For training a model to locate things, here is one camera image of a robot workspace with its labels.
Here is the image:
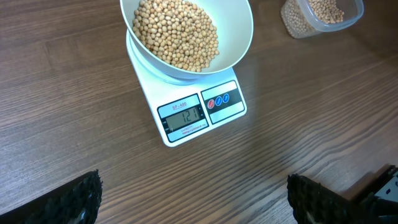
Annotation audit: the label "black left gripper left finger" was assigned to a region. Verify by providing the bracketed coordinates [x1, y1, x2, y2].
[1, 170, 103, 224]

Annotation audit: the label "clear plastic bean container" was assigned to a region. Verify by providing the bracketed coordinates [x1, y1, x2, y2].
[297, 0, 364, 33]

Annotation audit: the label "white bowl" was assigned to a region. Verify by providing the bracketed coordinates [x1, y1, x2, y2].
[120, 0, 254, 79]

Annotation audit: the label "pile of soybeans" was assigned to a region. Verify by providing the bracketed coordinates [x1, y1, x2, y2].
[281, 0, 344, 39]

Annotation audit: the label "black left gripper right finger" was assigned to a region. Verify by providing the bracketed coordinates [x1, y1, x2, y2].
[287, 174, 361, 223]

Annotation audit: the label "white digital kitchen scale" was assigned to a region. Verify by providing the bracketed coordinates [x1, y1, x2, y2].
[126, 35, 247, 147]

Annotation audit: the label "soybeans in white bowl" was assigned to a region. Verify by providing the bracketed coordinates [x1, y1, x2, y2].
[132, 0, 220, 72]

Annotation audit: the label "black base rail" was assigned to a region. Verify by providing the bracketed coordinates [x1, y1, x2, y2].
[351, 165, 397, 224]

